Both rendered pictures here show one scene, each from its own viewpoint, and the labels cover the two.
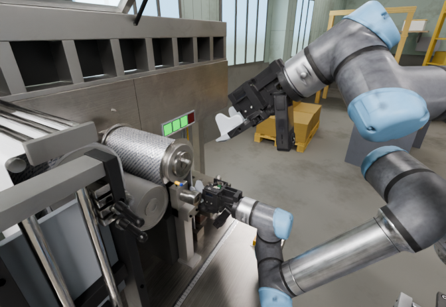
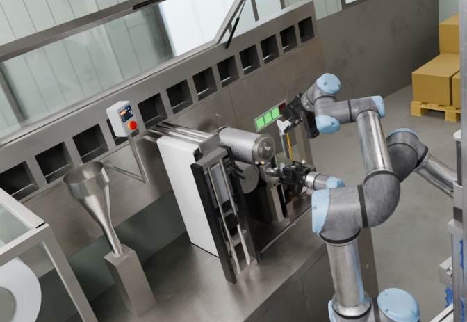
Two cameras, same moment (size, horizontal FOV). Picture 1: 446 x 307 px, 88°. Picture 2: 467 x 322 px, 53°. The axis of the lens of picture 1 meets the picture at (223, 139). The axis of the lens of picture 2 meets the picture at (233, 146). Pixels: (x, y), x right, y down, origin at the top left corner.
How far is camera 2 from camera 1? 135 cm
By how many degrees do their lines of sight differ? 21
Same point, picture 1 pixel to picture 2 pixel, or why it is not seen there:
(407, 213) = not seen: hidden behind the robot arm
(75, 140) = (212, 141)
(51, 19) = (181, 69)
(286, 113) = (306, 119)
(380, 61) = (322, 103)
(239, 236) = not seen: hidden behind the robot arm
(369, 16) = (320, 83)
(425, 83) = (336, 111)
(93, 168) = (224, 151)
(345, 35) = (315, 90)
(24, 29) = (171, 80)
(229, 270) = (308, 227)
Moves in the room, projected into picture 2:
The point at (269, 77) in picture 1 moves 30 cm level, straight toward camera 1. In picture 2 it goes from (296, 103) to (263, 143)
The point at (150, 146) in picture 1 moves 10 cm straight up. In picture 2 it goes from (244, 140) to (239, 119)
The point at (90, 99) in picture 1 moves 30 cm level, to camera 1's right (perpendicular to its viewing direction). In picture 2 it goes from (203, 111) to (265, 104)
